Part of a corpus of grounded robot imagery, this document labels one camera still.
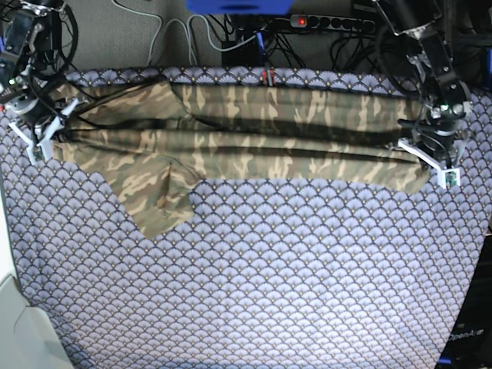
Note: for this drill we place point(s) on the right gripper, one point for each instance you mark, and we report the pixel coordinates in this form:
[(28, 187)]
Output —
[(30, 99)]

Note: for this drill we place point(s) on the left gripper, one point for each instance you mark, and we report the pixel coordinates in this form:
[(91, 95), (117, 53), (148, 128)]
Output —
[(437, 131)]

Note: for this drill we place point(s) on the camouflage T-shirt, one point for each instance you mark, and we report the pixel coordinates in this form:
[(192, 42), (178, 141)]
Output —
[(153, 143)]

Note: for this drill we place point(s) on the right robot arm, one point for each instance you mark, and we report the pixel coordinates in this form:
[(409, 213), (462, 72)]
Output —
[(37, 48)]

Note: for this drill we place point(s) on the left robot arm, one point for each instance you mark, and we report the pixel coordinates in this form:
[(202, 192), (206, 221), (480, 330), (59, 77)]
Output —
[(445, 100)]

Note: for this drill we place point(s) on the red table clamp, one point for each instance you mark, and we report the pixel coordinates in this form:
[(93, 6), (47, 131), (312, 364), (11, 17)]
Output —
[(268, 77)]

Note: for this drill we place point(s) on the black power strip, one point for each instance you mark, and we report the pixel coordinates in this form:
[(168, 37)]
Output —
[(332, 23)]

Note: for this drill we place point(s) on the black power adapter box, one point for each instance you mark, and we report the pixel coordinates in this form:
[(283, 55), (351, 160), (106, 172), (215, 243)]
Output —
[(247, 56)]

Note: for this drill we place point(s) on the black OpenArm box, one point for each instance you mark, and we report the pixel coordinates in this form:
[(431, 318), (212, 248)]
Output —
[(469, 344)]

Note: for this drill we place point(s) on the blue fan-pattern tablecloth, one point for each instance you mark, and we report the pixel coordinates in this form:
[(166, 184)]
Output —
[(266, 272)]

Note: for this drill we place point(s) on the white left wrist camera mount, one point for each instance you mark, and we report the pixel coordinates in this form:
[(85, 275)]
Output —
[(448, 176)]

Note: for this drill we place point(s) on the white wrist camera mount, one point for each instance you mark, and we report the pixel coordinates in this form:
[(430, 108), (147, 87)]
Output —
[(39, 138), (448, 176)]

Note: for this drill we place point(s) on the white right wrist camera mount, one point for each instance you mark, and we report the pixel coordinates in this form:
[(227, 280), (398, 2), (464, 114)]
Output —
[(39, 138)]

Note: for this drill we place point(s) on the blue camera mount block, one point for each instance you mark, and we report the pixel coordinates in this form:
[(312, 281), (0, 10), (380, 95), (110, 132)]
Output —
[(239, 7)]

